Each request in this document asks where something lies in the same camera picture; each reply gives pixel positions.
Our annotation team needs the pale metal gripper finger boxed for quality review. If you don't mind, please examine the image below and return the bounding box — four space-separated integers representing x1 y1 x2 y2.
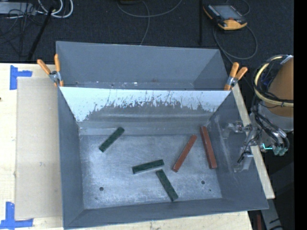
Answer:
222 120 252 138
233 151 254 173

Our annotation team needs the red-brown flat block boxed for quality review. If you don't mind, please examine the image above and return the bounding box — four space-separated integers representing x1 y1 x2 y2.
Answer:
200 125 218 170
171 134 198 173

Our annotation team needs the dark green flat block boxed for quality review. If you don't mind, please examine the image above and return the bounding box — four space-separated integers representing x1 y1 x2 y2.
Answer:
98 126 125 153
131 159 165 175
155 169 179 202

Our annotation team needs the grey metal bin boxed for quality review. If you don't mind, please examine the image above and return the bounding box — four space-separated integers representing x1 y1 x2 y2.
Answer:
55 41 270 230

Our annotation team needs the pale flat board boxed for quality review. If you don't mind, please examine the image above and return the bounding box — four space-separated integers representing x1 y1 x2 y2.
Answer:
14 76 63 221

